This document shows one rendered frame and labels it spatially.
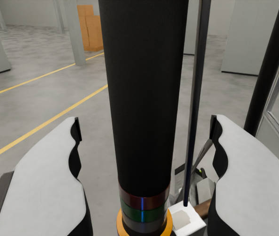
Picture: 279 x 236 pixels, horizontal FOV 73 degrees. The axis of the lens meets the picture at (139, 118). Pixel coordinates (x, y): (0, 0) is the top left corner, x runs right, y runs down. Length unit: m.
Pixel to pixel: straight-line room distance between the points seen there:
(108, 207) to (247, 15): 4.89
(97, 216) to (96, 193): 0.25
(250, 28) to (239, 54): 0.60
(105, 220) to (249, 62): 4.86
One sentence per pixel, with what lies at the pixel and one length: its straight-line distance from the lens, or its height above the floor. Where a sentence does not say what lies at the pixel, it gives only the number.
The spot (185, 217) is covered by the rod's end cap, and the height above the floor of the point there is 1.54.
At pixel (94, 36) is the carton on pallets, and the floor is 0.53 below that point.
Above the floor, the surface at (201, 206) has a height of 1.53.
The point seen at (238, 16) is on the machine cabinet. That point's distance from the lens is 5.47.
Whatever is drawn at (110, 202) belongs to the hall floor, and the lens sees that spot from 2.09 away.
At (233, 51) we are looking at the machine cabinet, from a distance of 5.58.
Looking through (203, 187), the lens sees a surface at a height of 1.15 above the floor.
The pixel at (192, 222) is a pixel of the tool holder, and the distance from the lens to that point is 0.20.
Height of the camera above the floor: 1.70
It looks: 32 degrees down
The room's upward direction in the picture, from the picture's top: 1 degrees counter-clockwise
